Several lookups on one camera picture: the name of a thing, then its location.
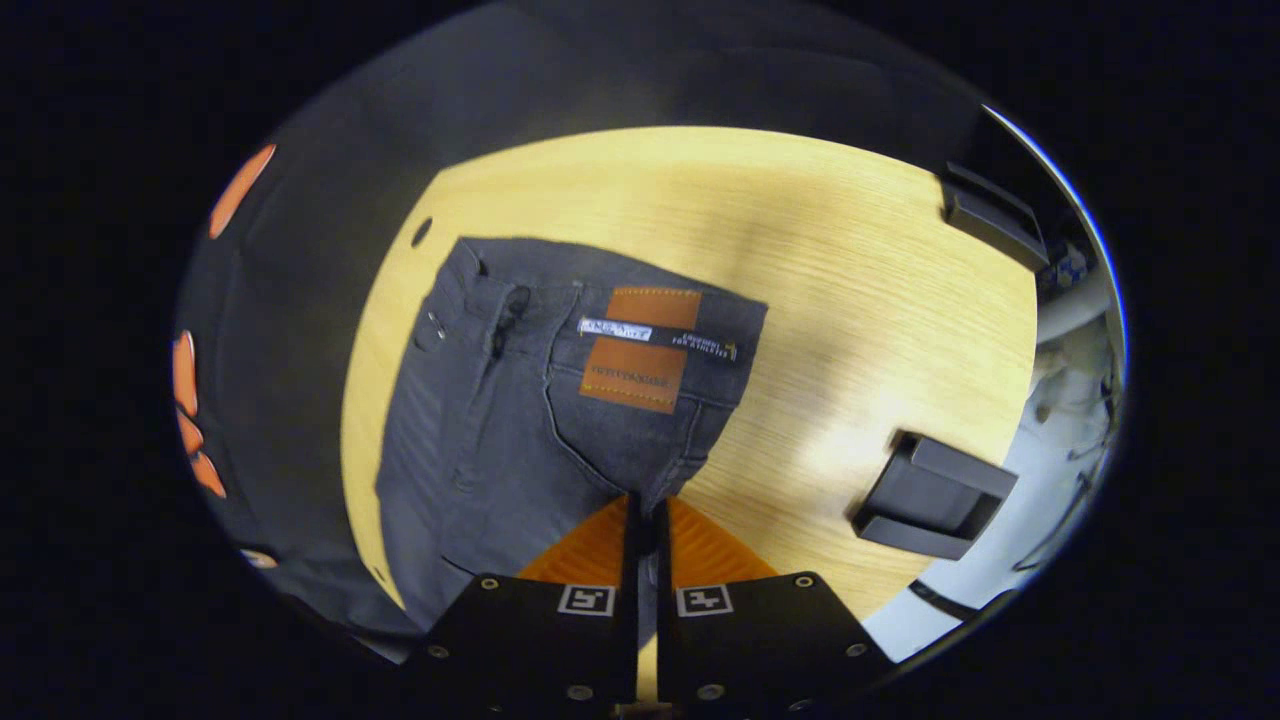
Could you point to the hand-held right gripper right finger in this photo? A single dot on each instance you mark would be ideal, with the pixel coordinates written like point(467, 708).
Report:
point(750, 640)

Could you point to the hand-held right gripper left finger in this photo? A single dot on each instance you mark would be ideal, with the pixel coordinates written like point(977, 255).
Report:
point(540, 640)

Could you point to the dark grey jeans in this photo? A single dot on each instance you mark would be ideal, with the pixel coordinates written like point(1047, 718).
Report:
point(500, 420)

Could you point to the black backdrop cloth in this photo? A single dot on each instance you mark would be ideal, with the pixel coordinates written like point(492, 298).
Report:
point(300, 300)

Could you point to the black metal bracket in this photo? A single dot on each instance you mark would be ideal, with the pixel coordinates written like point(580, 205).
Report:
point(930, 490)
point(990, 215)

